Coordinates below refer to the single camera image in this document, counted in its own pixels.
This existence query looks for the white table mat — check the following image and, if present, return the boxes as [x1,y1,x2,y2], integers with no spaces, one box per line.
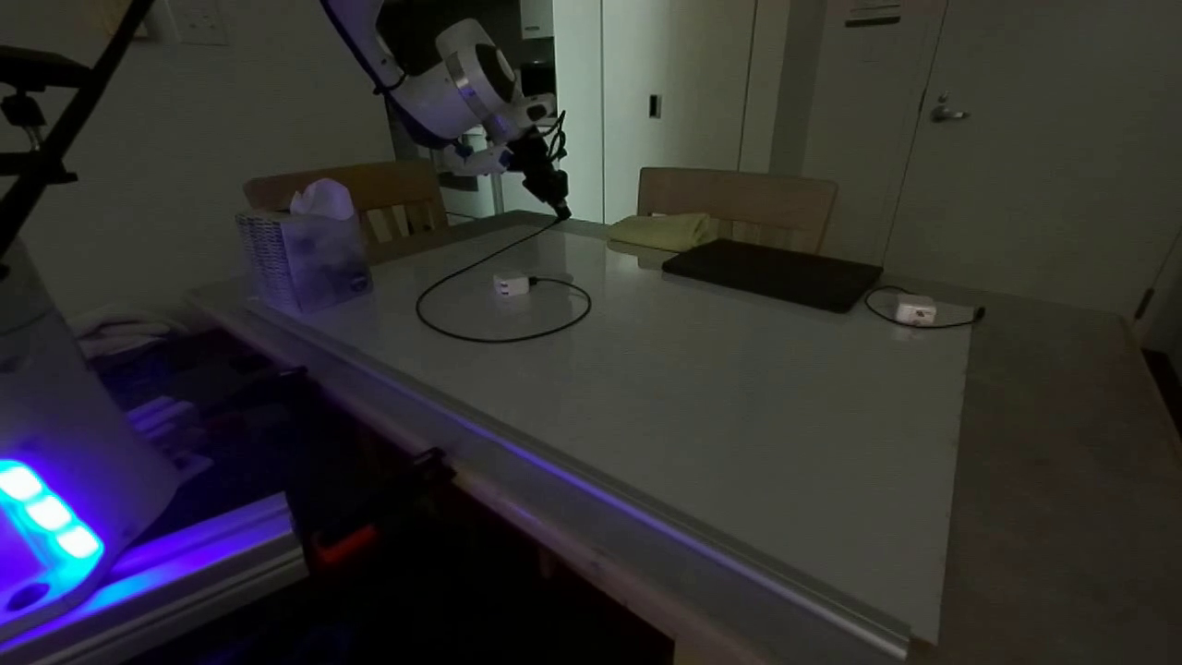
[193,223,970,652]

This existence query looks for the robot base with blue lights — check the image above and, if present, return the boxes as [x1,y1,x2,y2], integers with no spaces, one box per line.
[0,245,176,632]

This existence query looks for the wooden chair at side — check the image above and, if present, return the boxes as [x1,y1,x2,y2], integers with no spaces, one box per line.
[245,164,446,263]

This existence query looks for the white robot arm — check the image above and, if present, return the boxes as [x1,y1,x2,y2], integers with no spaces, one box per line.
[322,0,567,223]

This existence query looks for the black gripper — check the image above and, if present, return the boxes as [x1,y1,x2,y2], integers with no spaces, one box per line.
[507,125,571,223]

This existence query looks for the black camera tripod mount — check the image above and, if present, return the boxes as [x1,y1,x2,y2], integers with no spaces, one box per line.
[0,0,154,255]

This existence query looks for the wooden chair near door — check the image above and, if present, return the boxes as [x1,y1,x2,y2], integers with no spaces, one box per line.
[638,168,840,255]

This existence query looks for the black charging cable with plug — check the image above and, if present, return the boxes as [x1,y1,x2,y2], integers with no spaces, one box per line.
[410,210,596,346]

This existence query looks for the grey tissue box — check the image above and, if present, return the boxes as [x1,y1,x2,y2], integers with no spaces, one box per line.
[235,178,373,314]

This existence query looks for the black laptop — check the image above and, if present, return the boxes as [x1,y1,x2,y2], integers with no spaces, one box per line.
[660,242,884,314]

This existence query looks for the yellow folded cloth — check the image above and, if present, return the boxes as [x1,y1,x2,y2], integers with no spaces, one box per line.
[611,213,721,252]

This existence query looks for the door with metal handle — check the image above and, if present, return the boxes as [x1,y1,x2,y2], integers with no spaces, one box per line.
[889,0,1182,314]

